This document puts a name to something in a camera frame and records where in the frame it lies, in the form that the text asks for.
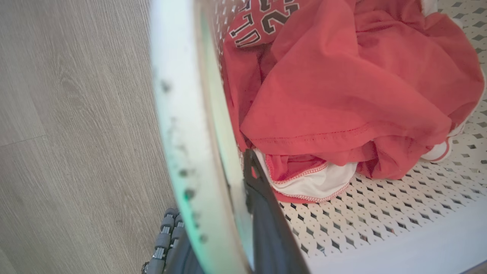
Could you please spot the white garment with red trim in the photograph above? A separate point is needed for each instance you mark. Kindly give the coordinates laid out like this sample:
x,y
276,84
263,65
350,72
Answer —
x,y
317,182

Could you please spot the white perforated plastic laundry basket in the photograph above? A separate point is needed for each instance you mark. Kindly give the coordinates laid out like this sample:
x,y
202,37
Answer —
x,y
380,217

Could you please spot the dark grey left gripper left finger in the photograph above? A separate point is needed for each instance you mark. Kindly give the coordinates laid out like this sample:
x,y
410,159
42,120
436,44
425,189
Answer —
x,y
167,243

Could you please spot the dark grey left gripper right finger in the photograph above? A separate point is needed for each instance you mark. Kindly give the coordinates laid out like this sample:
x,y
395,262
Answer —
x,y
272,232

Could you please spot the red jersey with lettering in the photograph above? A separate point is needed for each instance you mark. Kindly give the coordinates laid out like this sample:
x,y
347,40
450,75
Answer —
x,y
342,87

